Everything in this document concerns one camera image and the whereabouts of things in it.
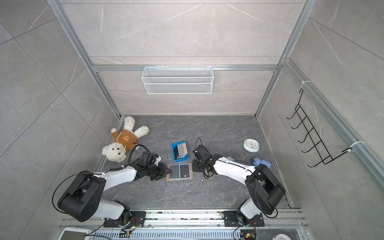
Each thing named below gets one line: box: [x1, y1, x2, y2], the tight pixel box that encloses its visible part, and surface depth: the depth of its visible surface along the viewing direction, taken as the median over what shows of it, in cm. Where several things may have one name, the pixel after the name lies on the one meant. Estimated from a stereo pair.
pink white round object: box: [272, 233, 292, 240], surface depth 68 cm
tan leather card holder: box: [166, 163, 193, 182], surface depth 90 cm
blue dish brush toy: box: [252, 157, 272, 169], surface depth 90 cm
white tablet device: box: [57, 227, 93, 240], surface depth 67 cm
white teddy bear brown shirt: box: [102, 143, 140, 163], surface depth 92 cm
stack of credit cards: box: [174, 142, 188, 160], surface depth 96 cm
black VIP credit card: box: [180, 164, 190, 178], surface depth 92 cm
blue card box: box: [172, 141, 189, 162], surface depth 96 cm
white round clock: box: [243, 138, 260, 153], surface depth 100 cm
